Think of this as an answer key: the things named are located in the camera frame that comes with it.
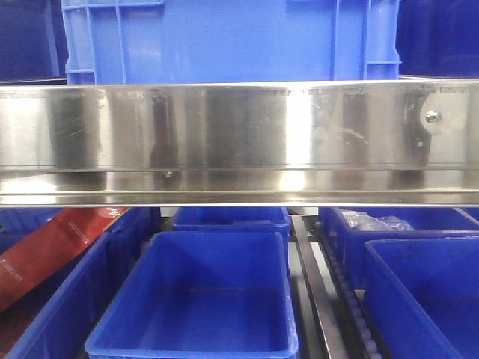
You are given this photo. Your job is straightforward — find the blue bin rear centre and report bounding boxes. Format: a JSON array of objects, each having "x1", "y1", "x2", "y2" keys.
[{"x1": 172, "y1": 206, "x2": 291, "y2": 243}]

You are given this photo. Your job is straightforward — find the blue bin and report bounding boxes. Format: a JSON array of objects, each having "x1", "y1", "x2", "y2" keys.
[
  {"x1": 319, "y1": 207, "x2": 478, "y2": 289},
  {"x1": 85, "y1": 231, "x2": 299, "y2": 358},
  {"x1": 1, "y1": 207, "x2": 160, "y2": 358},
  {"x1": 364, "y1": 237, "x2": 478, "y2": 358},
  {"x1": 172, "y1": 206, "x2": 291, "y2": 243}
]

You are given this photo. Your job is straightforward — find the blue bin front centre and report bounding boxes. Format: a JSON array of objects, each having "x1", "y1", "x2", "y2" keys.
[{"x1": 85, "y1": 231, "x2": 299, "y2": 358}]

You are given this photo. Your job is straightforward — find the large blue crate upper shelf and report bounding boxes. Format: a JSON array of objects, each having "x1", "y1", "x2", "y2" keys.
[{"x1": 61, "y1": 1, "x2": 400, "y2": 84}]

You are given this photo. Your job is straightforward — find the blue bin rear right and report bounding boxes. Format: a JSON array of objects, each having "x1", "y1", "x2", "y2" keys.
[{"x1": 319, "y1": 207, "x2": 478, "y2": 289}]

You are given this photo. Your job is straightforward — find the blue bin front right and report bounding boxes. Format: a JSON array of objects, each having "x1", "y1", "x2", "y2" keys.
[{"x1": 364, "y1": 237, "x2": 478, "y2": 358}]

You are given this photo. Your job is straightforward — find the blue bin left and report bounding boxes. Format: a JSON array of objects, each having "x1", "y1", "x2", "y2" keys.
[{"x1": 1, "y1": 207, "x2": 160, "y2": 358}]

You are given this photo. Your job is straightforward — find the clear plastic bag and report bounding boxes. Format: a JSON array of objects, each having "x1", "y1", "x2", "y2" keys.
[{"x1": 340, "y1": 209, "x2": 414, "y2": 231}]

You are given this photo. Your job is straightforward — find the red cardboard package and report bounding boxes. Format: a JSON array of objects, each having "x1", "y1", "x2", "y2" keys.
[{"x1": 1, "y1": 206, "x2": 129, "y2": 311}]

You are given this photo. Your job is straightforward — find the roller track strip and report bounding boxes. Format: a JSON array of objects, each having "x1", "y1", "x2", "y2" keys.
[{"x1": 315, "y1": 221, "x2": 385, "y2": 358}]

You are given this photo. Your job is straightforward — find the stainless steel shelf rail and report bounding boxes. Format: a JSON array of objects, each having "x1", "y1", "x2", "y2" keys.
[{"x1": 1, "y1": 79, "x2": 478, "y2": 207}]

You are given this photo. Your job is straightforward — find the steel divider rail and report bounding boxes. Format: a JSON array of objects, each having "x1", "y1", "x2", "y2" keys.
[{"x1": 291, "y1": 215, "x2": 348, "y2": 358}]

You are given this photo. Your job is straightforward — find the steel bolt on rail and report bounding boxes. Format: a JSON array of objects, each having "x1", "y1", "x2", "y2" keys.
[{"x1": 425, "y1": 110, "x2": 442, "y2": 123}]

